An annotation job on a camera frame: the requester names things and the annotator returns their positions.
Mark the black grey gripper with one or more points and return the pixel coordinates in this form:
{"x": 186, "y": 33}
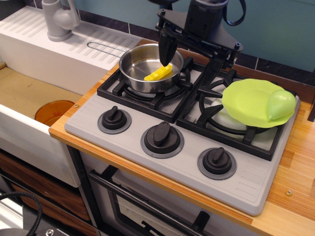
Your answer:
{"x": 200, "y": 29}

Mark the yellow toy corn piece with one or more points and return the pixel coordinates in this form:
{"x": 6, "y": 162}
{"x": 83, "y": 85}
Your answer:
{"x": 159, "y": 73}

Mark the small green pear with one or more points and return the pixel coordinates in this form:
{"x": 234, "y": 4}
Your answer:
{"x": 280, "y": 105}

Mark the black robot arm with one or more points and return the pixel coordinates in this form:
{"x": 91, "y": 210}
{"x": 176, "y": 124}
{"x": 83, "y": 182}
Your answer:
{"x": 200, "y": 29}

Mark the stainless steel pan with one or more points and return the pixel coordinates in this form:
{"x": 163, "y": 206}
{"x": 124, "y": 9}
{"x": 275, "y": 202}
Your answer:
{"x": 137, "y": 63}

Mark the light green plate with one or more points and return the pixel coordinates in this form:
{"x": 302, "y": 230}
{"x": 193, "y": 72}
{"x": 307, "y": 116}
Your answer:
{"x": 246, "y": 101}

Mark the grey toy stove top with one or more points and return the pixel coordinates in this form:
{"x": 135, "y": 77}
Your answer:
{"x": 246, "y": 190}

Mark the black middle stove knob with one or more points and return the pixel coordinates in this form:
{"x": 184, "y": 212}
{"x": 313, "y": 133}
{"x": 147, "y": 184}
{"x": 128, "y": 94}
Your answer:
{"x": 162, "y": 141}

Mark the black stove knob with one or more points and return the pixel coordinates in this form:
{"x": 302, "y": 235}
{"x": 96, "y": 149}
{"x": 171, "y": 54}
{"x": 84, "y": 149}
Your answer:
{"x": 162, "y": 141}
{"x": 217, "y": 163}
{"x": 114, "y": 121}

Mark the black left stove knob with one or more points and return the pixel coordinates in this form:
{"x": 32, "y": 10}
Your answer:
{"x": 114, "y": 121}

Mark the black right stove knob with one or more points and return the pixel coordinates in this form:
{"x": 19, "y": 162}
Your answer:
{"x": 217, "y": 163}

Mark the black left burner grate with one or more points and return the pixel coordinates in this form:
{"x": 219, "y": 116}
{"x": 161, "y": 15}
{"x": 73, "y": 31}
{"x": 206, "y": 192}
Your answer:
{"x": 165, "y": 105}

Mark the black burner grate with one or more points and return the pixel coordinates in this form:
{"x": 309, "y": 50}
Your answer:
{"x": 205, "y": 116}
{"x": 165, "y": 105}

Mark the black right burner grate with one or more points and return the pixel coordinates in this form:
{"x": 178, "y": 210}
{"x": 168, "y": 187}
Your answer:
{"x": 205, "y": 116}

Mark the grey toy faucet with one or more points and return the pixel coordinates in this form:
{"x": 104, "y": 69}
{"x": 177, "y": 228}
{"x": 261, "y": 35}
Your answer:
{"x": 60, "y": 22}

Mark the white toy sink unit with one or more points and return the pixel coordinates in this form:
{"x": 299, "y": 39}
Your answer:
{"x": 35, "y": 71}

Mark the orange translucent bowl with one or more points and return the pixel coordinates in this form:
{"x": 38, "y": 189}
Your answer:
{"x": 49, "y": 113}

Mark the oven door with window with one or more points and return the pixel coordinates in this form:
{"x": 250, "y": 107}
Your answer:
{"x": 138, "y": 208}

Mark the wood grain drawer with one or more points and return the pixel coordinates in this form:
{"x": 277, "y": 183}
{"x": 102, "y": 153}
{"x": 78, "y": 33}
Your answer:
{"x": 61, "y": 202}

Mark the black oven door handle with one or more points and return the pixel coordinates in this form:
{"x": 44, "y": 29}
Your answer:
{"x": 195, "y": 230}

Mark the black braided cable foreground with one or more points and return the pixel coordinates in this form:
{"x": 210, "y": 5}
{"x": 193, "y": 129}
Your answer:
{"x": 23, "y": 232}

